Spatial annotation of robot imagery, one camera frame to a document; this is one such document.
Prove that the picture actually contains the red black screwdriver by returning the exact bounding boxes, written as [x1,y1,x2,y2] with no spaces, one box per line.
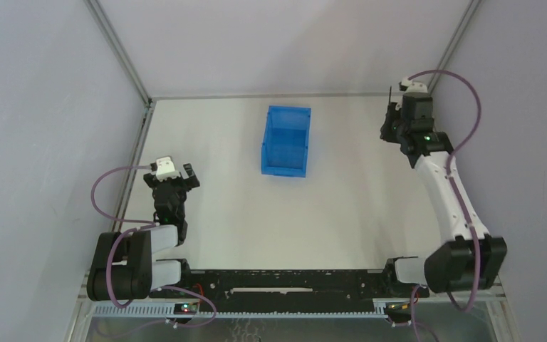
[386,86,394,114]

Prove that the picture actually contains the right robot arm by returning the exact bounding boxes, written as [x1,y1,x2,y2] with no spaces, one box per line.
[380,91,507,293]

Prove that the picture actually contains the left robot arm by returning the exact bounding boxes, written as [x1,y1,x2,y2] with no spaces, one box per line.
[86,157,200,309]

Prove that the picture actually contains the blue plastic bin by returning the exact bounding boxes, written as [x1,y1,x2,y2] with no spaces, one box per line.
[261,105,311,178]

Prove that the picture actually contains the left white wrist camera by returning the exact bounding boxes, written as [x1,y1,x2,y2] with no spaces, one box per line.
[150,156,181,181]

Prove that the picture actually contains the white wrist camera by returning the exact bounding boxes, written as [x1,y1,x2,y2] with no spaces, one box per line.
[399,78,429,93]
[150,156,181,181]

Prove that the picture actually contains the back aluminium frame bar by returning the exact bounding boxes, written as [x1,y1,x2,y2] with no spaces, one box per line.
[150,91,390,103]

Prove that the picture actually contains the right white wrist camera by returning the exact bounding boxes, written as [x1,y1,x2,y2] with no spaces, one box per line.
[399,78,429,93]

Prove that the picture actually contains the right aluminium frame post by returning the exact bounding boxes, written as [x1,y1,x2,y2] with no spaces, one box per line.
[422,0,483,256]

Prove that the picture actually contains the aluminium frame post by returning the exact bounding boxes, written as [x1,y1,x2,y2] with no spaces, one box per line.
[85,1,152,231]
[422,0,483,256]

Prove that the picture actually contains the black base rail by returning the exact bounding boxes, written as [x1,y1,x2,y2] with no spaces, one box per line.
[178,267,414,310]

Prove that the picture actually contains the grey slotted cable duct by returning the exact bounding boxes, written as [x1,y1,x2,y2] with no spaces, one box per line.
[93,301,388,318]

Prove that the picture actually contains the left aluminium frame post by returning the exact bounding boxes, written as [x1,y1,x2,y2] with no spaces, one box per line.
[85,1,152,231]

